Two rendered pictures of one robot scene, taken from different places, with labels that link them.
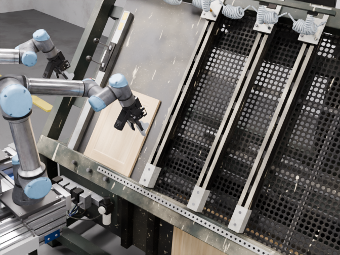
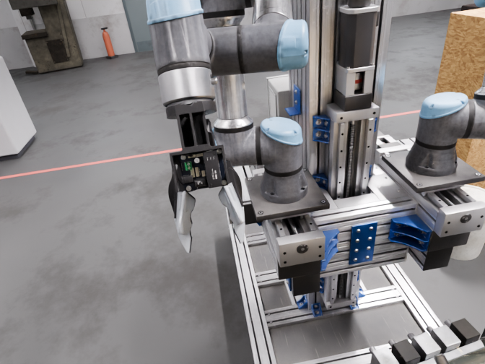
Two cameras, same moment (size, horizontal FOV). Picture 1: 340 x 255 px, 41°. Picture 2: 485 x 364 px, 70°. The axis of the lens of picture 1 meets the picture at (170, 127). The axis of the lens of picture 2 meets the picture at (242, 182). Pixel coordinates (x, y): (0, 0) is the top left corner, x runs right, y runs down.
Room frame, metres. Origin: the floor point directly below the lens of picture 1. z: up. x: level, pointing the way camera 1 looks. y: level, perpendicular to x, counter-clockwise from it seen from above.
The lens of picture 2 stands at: (2.28, -0.10, 1.67)
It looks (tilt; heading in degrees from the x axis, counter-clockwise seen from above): 33 degrees down; 133
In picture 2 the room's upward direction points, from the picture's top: 7 degrees counter-clockwise
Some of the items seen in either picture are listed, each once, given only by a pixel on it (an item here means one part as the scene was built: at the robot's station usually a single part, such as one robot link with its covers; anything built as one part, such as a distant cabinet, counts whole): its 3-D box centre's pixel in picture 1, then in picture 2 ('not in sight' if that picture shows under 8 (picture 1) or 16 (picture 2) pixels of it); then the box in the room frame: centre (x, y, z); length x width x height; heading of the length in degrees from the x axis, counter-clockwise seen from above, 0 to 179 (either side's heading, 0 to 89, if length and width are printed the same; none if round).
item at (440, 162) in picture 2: not in sight; (433, 151); (2.10, 1.02, 1.09); 0.15 x 0.15 x 0.10
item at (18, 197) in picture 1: (27, 187); (283, 176); (1.76, 0.66, 1.09); 0.15 x 0.15 x 0.10
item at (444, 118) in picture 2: not in sight; (443, 117); (2.10, 1.02, 1.20); 0.13 x 0.12 x 0.14; 22
